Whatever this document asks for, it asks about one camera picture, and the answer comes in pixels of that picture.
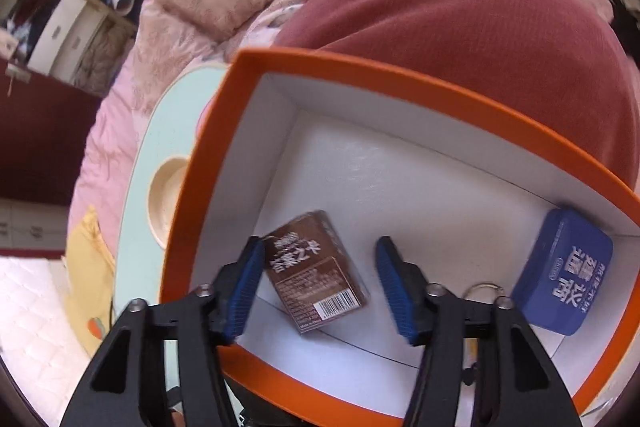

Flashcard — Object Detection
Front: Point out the orange cardboard box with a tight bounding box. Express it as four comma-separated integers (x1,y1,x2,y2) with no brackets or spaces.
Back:
159,48,640,423

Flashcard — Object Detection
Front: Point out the pink floral quilt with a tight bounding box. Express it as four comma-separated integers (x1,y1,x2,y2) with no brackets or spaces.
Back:
67,0,616,233

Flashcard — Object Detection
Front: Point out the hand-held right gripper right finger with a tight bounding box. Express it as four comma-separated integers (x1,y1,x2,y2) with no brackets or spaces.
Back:
376,236,583,427

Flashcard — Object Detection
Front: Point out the small brown card box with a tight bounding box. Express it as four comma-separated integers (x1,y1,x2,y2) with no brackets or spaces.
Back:
263,209,371,334

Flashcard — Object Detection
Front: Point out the blue metal tin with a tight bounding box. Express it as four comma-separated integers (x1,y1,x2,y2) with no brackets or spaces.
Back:
510,207,615,337

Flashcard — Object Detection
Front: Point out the green cartoon desktop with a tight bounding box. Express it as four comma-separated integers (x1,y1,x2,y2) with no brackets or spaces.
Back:
112,63,241,408

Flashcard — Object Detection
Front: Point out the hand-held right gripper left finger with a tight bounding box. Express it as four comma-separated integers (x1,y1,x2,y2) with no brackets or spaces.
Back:
60,236,266,427

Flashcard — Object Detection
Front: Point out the dark red pillow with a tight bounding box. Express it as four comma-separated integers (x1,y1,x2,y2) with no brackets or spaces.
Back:
275,0,640,200

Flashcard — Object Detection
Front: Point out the yellow cloth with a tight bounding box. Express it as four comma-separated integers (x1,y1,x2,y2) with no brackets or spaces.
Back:
65,206,118,353

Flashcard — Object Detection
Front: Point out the metal key ring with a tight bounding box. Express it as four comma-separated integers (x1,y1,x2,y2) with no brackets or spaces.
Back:
462,282,503,308

